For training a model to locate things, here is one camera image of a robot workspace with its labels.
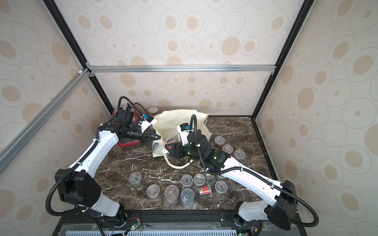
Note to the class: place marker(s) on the wide clear seed jar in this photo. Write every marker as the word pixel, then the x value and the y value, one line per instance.
pixel 172 193

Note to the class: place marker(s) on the left diagonal aluminium bar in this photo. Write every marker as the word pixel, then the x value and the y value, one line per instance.
pixel 18 143

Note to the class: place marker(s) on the clear seed jar twelfth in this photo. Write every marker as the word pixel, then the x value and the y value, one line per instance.
pixel 239 154

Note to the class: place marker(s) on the dark lid seed jar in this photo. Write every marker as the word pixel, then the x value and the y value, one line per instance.
pixel 210 179

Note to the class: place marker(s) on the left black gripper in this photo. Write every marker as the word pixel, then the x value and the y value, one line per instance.
pixel 148 137

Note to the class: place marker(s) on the red label jar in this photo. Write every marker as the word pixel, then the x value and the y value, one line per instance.
pixel 205 191

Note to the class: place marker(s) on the clear seed jar eleventh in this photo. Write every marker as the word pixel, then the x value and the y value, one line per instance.
pixel 228 149

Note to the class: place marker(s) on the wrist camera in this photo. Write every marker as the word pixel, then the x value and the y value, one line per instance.
pixel 184 131
pixel 147 121

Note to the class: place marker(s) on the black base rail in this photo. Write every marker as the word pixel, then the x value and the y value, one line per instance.
pixel 173 223

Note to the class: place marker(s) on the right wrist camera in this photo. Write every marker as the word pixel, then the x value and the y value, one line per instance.
pixel 184 131

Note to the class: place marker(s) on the cream canvas tote bag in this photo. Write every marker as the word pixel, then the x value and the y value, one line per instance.
pixel 168 125

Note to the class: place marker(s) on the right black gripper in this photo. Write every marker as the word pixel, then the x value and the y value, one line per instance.
pixel 177 148

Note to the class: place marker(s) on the glass spice shaker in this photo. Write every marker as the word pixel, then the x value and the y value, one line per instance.
pixel 153 110

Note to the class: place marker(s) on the red chrome toaster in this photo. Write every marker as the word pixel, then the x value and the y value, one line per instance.
pixel 130 131

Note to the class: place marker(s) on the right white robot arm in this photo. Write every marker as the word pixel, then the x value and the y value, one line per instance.
pixel 279 201

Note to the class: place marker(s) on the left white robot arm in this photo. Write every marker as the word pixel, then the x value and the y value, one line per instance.
pixel 76 185

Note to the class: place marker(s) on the seed jar in bag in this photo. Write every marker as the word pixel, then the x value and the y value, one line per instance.
pixel 187 181

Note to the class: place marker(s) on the horizontal aluminium frame bar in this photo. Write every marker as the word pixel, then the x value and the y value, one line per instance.
pixel 182 68

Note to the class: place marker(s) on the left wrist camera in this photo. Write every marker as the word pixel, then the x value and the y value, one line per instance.
pixel 147 121

